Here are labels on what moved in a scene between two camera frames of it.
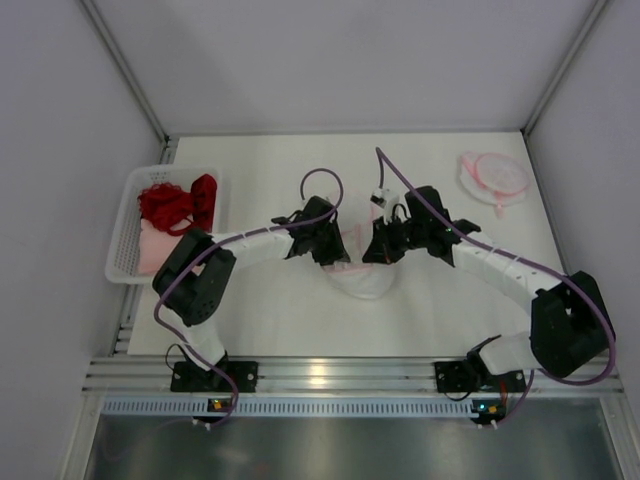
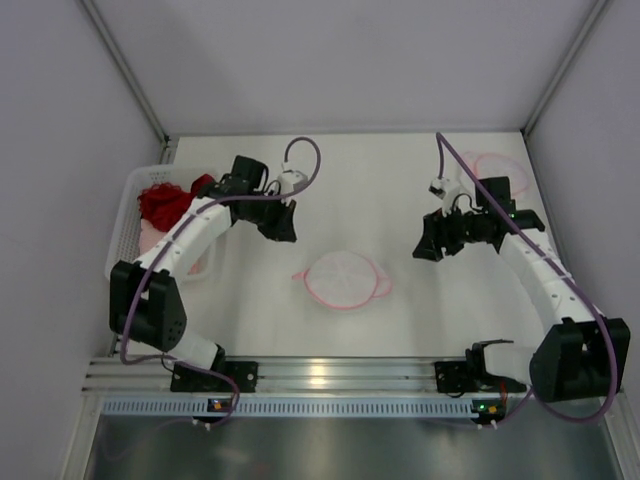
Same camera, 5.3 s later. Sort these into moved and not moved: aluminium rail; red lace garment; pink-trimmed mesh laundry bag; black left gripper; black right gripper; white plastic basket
Moved: black left gripper; pink-trimmed mesh laundry bag; black right gripper
Not moved: red lace garment; aluminium rail; white plastic basket
